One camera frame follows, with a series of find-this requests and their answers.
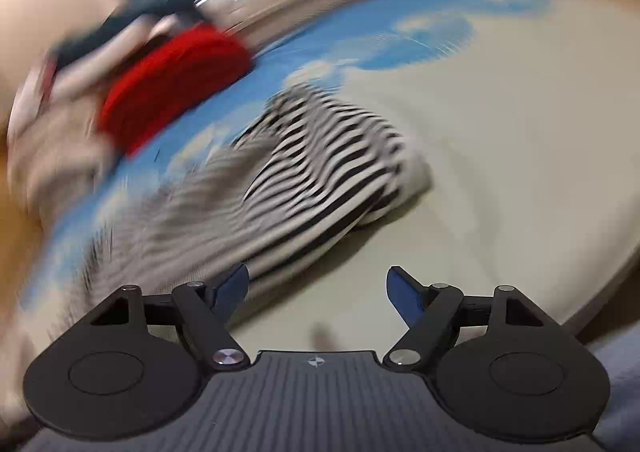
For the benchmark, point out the wooden bed headboard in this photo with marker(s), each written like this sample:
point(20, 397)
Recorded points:
point(20, 239)

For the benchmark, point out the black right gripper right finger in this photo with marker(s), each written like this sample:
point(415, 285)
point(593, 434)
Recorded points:
point(497, 364)

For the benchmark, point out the cream folded blanket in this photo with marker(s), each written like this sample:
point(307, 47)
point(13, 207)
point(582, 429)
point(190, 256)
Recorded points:
point(60, 158)

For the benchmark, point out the light blue trouser knee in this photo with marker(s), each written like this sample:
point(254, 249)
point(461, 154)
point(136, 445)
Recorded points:
point(619, 425)

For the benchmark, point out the black white striped hooded top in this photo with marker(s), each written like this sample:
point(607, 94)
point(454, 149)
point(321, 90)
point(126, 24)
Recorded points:
point(310, 169)

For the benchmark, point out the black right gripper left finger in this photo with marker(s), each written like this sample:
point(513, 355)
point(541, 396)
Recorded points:
point(136, 362)

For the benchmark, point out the white folded clothes stack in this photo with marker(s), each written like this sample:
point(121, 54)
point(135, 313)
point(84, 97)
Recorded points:
point(49, 81)

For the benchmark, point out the red folded blanket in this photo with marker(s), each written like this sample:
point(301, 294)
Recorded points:
point(172, 79)

